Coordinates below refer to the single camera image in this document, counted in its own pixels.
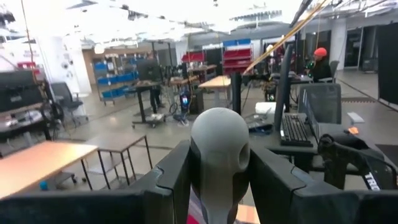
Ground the shelf with blue bins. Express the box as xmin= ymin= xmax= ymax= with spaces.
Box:
xmin=92 ymin=55 xmax=140 ymax=103

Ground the grey mesh office chair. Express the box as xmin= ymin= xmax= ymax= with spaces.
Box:
xmin=297 ymin=82 xmax=343 ymax=125

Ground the black computer monitor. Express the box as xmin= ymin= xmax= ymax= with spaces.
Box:
xmin=0 ymin=70 xmax=50 ymax=113

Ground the light wooden table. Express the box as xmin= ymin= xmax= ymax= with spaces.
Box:
xmin=167 ymin=74 xmax=200 ymax=88
xmin=198 ymin=75 xmax=233 ymax=108

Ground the white paper pad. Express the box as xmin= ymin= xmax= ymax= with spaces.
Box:
xmin=346 ymin=111 xmax=365 ymax=124

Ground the red clear handled screwdriver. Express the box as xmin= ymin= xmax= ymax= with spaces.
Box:
xmin=185 ymin=189 xmax=205 ymax=224

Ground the black keyboard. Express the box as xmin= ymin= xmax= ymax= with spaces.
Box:
xmin=279 ymin=113 xmax=314 ymax=147

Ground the red bin rack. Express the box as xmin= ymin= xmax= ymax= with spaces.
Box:
xmin=181 ymin=51 xmax=206 ymax=63
xmin=221 ymin=39 xmax=253 ymax=76

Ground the black standing desk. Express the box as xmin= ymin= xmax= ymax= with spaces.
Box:
xmin=132 ymin=80 xmax=167 ymax=128

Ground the black workstation desk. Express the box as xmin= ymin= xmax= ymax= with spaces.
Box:
xmin=248 ymin=111 xmax=398 ymax=175

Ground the light wooden desk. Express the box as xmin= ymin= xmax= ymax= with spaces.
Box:
xmin=0 ymin=140 xmax=100 ymax=200

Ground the person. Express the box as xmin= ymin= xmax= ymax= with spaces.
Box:
xmin=147 ymin=52 xmax=166 ymax=110
xmin=306 ymin=47 xmax=333 ymax=83

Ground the white pillar with sensors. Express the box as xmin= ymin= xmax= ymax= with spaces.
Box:
xmin=37 ymin=35 xmax=93 ymax=96

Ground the black partition panel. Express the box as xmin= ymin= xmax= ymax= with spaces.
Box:
xmin=377 ymin=21 xmax=398 ymax=105

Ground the black office chair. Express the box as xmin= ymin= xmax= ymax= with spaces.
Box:
xmin=49 ymin=81 xmax=90 ymax=125

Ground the black computer tower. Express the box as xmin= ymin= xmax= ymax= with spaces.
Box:
xmin=178 ymin=88 xmax=205 ymax=116

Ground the black vertical post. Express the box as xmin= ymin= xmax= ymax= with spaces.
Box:
xmin=230 ymin=72 xmax=243 ymax=116

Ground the black desk monitor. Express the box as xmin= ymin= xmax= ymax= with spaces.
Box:
xmin=273 ymin=43 xmax=295 ymax=131

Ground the grey black handled screwdriver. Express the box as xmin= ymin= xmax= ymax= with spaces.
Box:
xmin=189 ymin=107 xmax=251 ymax=224

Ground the yellow cable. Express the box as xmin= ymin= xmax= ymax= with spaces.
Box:
xmin=242 ymin=0 xmax=332 ymax=75

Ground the white box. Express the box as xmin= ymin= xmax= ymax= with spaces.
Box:
xmin=254 ymin=101 xmax=277 ymax=115

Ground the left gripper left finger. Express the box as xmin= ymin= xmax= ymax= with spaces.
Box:
xmin=0 ymin=139 xmax=192 ymax=224

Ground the thin orange hanging cable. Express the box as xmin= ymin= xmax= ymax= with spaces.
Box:
xmin=20 ymin=0 xmax=41 ymax=91

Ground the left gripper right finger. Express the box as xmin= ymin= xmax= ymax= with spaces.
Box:
xmin=250 ymin=146 xmax=398 ymax=224

